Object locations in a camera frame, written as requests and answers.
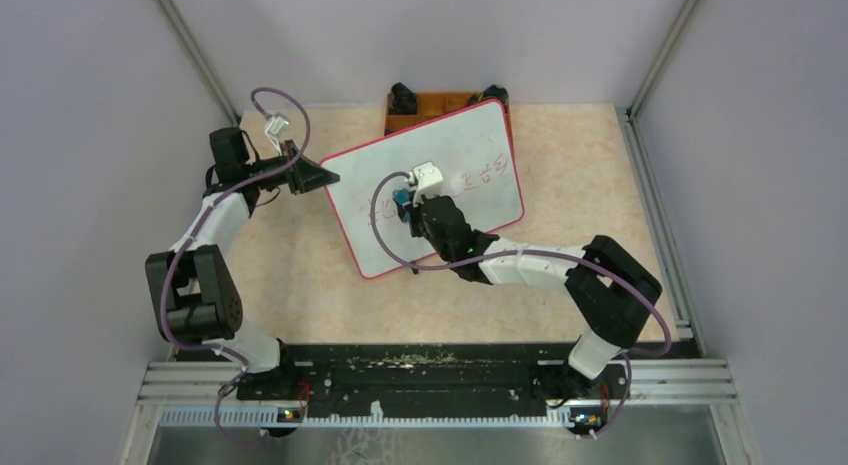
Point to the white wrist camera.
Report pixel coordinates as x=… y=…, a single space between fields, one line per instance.
x=425 y=181
x=276 y=126

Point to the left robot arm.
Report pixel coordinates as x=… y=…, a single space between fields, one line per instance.
x=195 y=299

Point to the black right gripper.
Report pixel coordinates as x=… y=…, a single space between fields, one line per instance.
x=414 y=211

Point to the dark patterned cloth roll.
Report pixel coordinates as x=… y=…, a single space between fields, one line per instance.
x=402 y=101

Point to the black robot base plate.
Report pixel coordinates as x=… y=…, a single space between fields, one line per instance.
x=434 y=381

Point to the wooden compartment box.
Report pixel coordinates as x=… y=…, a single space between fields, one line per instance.
x=431 y=105

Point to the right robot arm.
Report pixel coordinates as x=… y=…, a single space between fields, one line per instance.
x=613 y=292

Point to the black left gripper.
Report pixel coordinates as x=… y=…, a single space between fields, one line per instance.
x=305 y=175

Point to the blue whiteboard eraser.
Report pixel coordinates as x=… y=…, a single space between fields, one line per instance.
x=402 y=200

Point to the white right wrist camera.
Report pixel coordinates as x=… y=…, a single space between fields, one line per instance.
x=425 y=181

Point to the aluminium frame rail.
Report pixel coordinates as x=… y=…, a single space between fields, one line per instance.
x=196 y=394

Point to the pink framed whiteboard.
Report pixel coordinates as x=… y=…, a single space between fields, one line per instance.
x=473 y=150

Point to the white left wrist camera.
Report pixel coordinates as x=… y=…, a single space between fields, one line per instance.
x=276 y=126

